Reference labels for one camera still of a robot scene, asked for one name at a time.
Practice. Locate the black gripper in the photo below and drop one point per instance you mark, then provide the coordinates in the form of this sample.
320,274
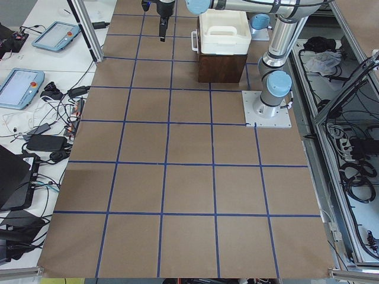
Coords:
164,8

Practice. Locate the wooden drawer with white handle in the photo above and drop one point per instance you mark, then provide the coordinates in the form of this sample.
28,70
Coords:
194,41

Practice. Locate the white plastic tray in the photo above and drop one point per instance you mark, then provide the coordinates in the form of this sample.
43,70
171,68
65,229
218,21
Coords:
224,32

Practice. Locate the small black power brick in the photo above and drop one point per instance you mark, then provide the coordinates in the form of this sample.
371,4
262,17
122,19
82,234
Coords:
100,25

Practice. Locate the dark wooden cabinet box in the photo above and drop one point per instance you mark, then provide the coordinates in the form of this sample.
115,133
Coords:
221,68

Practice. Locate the upper blue teach pendant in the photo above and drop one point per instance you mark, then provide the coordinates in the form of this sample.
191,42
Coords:
57,36

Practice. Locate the blue teach pendant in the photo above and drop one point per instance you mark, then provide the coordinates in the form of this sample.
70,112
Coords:
57,36
20,87

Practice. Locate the lower blue teach pendant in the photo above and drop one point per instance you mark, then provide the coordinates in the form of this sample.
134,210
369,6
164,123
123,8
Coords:
20,87

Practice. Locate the black power adapter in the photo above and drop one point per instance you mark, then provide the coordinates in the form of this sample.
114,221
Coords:
46,143

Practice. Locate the white crumpled cloth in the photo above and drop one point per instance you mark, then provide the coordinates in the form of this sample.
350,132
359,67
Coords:
324,63

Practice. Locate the black laptop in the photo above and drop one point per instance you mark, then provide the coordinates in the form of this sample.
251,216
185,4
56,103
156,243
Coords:
18,173

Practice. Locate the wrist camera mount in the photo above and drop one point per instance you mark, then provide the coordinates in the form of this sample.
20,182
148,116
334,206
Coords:
145,5

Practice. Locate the aluminium frame post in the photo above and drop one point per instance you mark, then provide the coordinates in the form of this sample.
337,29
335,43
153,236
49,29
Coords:
84,22

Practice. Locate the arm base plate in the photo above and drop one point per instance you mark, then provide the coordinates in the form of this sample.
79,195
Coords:
258,115

